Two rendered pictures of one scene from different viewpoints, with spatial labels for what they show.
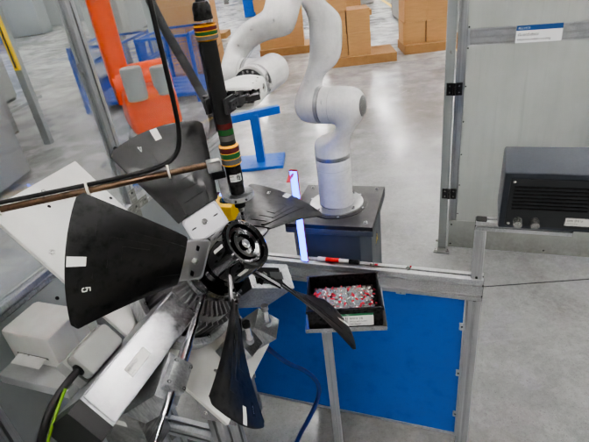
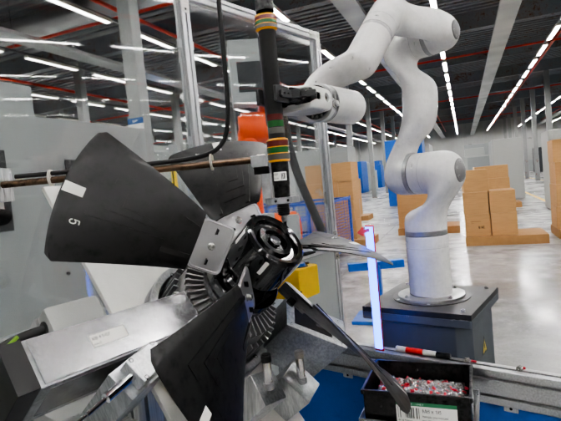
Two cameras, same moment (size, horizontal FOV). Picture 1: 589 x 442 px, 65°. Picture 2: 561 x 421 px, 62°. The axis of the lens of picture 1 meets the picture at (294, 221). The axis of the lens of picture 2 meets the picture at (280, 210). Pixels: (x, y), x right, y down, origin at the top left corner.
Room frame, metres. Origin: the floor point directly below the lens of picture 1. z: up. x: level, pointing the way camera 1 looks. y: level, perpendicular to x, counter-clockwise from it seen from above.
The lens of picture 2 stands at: (0.05, -0.13, 1.32)
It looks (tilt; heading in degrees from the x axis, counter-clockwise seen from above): 3 degrees down; 16
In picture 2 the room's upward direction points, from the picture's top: 6 degrees counter-clockwise
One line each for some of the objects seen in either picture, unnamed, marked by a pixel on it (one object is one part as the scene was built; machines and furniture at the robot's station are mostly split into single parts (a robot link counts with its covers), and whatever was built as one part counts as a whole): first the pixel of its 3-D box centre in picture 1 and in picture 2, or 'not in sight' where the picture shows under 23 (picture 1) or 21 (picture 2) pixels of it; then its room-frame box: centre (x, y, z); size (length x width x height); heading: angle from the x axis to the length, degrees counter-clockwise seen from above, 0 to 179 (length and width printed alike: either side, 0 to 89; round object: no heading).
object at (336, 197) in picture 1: (335, 181); (428, 265); (1.49, -0.16, 1.04); 0.19 x 0.19 x 0.18
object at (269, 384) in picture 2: (247, 331); (267, 371); (0.83, 0.14, 0.99); 0.02 x 0.02 x 0.06
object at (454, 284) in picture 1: (336, 272); (419, 370); (1.25, -0.11, 0.82); 0.90 x 0.04 x 0.08; 67
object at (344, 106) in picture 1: (338, 123); (432, 193); (1.47, -0.19, 1.25); 0.19 x 0.12 x 0.24; 59
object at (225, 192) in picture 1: (230, 178); (275, 179); (0.95, 0.13, 1.33); 0.09 x 0.07 x 0.10; 102
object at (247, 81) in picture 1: (241, 90); (304, 100); (1.05, 0.08, 1.49); 0.11 x 0.10 x 0.07; 157
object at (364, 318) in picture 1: (344, 300); (419, 392); (1.07, -0.11, 0.85); 0.22 x 0.17 x 0.07; 83
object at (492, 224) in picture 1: (521, 225); not in sight; (1.04, -0.60, 1.04); 0.24 x 0.03 x 0.03; 67
